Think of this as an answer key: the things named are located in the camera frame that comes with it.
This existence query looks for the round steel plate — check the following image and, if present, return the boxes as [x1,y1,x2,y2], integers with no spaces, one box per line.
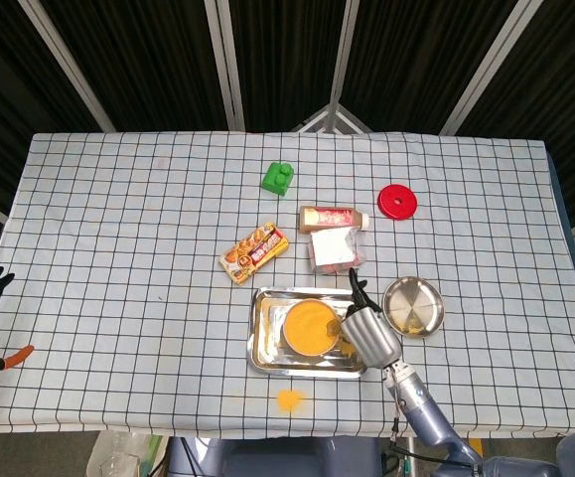
[381,275,446,339]

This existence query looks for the rectangular steel tray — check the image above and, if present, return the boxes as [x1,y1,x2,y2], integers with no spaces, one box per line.
[246,285,370,380]

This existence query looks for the clear plastic bag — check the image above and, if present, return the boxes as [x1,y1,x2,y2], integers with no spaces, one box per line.
[86,430,169,477]

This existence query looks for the yellow-orange powder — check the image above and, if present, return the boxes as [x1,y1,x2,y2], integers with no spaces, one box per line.
[284,302,341,353]

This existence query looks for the red round plastic lid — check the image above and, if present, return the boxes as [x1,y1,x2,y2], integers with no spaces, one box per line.
[377,183,420,221]

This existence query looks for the orange powder pile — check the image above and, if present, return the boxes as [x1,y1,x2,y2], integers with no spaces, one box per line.
[275,389,306,413]

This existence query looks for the green toy building brick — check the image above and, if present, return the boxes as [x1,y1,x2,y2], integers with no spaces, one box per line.
[259,161,296,198]

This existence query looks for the yellow snack packet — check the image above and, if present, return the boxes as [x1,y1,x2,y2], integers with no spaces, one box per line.
[218,222,290,286]

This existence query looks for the blue table side panel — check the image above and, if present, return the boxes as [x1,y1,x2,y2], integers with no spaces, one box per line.
[544,143,575,441]

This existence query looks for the white bowl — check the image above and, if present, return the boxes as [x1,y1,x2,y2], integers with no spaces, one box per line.
[281,300,343,357]

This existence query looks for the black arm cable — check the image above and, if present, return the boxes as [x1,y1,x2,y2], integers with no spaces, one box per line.
[384,370,403,443]

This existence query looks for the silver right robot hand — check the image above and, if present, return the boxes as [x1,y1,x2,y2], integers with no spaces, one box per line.
[342,267,403,369]

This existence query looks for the clear box with red sachets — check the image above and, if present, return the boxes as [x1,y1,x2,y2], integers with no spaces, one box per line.
[308,226,369,276]

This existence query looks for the dark blue robot torso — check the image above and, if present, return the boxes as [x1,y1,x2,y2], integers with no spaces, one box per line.
[167,436,382,477]

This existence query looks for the white metal frame stand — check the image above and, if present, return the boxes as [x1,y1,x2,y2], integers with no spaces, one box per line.
[291,103,372,134]

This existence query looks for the white black checked tablecloth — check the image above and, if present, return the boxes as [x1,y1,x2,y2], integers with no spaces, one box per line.
[0,131,575,441]

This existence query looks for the brown drink bottle red label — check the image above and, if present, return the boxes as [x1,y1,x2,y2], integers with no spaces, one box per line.
[298,205,371,235]

